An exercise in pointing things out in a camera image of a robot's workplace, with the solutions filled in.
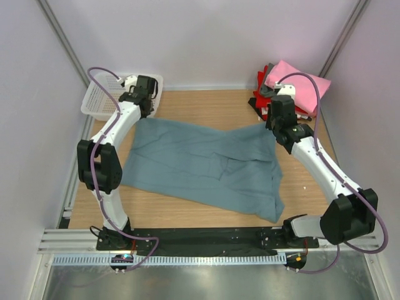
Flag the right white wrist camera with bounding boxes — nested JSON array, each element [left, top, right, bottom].
[[274, 82, 296, 99]]

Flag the white folded t shirt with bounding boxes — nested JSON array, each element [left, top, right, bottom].
[[260, 107, 313, 122]]

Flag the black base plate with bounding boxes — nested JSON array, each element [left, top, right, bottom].
[[96, 227, 319, 257]]

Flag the black folded t shirt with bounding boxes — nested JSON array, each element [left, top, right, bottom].
[[247, 97, 268, 119]]

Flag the white slotted cable duct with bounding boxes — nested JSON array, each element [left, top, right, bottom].
[[52, 253, 286, 267]]

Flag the left aluminium corner post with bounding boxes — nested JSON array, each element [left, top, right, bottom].
[[36, 0, 90, 88]]

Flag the blue-grey t shirt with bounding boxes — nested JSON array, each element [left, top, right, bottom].
[[121, 119, 284, 223]]

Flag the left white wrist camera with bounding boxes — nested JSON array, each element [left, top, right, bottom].
[[117, 75, 138, 91]]

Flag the red folded t shirt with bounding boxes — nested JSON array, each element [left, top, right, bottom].
[[252, 64, 319, 122]]

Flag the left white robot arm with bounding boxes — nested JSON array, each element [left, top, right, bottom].
[[77, 75, 159, 251]]

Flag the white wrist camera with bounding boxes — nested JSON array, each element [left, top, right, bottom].
[[117, 75, 138, 91], [274, 82, 296, 99]]

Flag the pink folded t shirt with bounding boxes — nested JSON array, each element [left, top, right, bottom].
[[264, 60, 331, 116]]

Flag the grey folded t shirt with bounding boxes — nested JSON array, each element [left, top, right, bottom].
[[258, 69, 277, 98]]

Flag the aluminium corner post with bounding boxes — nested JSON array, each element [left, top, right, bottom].
[[36, 0, 90, 88], [319, 0, 370, 78]]

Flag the white plastic basket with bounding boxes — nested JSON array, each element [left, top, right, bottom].
[[81, 71, 164, 121]]

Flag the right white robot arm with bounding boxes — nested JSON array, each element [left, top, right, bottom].
[[266, 95, 378, 248]]

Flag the right aluminium corner post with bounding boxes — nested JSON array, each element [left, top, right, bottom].
[[319, 0, 370, 78]]

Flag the aluminium rail frame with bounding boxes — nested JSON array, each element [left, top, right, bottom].
[[36, 119, 381, 254]]

